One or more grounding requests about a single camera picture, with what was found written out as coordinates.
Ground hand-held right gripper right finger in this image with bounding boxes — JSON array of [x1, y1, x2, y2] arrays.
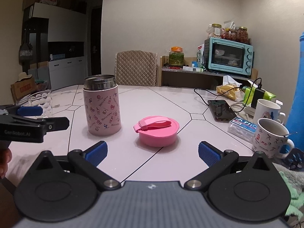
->
[[184, 141, 278, 192]]

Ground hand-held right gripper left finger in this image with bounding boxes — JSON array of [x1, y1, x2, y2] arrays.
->
[[28, 141, 121, 191]]

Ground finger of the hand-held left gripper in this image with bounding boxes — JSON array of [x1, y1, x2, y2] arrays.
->
[[0, 115, 70, 131], [0, 104, 44, 118]]

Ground clear dimpled glass cup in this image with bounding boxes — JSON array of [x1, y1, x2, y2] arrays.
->
[[28, 90, 53, 119]]

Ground pink printed thermos bottle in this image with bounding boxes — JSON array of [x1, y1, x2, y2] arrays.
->
[[83, 74, 122, 136]]

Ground pink bottle cap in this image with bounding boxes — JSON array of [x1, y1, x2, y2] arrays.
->
[[133, 115, 180, 147]]

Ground person's left hand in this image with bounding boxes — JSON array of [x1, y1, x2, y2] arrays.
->
[[0, 148, 13, 179]]

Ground open cardboard box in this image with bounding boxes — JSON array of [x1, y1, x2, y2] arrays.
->
[[11, 76, 37, 100]]

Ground clear plastic box blue label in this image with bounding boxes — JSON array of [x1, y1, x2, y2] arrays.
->
[[227, 117, 258, 143]]

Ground black smartphone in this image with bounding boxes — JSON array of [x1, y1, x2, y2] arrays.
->
[[208, 100, 237, 122]]

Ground grey hanging bag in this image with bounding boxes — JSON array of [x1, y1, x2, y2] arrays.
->
[[19, 42, 33, 63]]

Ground printed white mug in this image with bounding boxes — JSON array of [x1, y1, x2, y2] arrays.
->
[[252, 118, 295, 159]]

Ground yellow tissue pack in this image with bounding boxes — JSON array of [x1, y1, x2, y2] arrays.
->
[[216, 75, 243, 101]]

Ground green tissue pack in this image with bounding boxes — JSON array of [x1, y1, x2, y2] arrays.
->
[[243, 87, 277, 106]]

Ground tall white mug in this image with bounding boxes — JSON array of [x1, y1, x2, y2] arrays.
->
[[253, 99, 286, 125]]

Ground black charger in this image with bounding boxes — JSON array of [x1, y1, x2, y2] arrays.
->
[[251, 88, 266, 110]]

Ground wooden shelf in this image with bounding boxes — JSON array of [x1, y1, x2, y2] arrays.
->
[[160, 56, 258, 91]]

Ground dark patterned thing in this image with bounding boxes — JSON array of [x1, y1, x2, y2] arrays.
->
[[284, 147, 304, 172]]

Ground white cabinet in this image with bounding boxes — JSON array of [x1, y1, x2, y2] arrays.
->
[[22, 2, 86, 91]]

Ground green fuzzy cloth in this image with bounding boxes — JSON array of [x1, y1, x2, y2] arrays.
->
[[277, 163, 304, 216]]

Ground dark door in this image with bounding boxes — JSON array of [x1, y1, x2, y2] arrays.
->
[[90, 5, 103, 86]]

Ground beige quilted chair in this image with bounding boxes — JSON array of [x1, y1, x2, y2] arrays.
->
[[115, 50, 158, 86]]

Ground red green snack bag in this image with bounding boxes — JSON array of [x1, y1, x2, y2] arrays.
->
[[196, 44, 207, 68]]

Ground teal toaster oven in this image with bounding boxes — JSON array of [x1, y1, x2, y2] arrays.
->
[[204, 37, 254, 75]]

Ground green pickle jar orange lid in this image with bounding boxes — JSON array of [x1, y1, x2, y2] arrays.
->
[[169, 47, 185, 66]]

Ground blue thermos flask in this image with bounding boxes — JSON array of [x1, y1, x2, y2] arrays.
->
[[285, 32, 304, 153]]

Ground small red-filled glass jar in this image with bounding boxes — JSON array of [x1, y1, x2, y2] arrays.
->
[[224, 28, 237, 41]]

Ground glass jar gold lid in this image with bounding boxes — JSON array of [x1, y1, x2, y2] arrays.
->
[[210, 24, 223, 39]]

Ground tall red-filled glass jar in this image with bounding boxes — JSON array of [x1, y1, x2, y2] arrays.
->
[[237, 27, 249, 44]]

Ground black cable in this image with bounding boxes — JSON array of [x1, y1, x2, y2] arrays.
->
[[194, 77, 263, 107]]

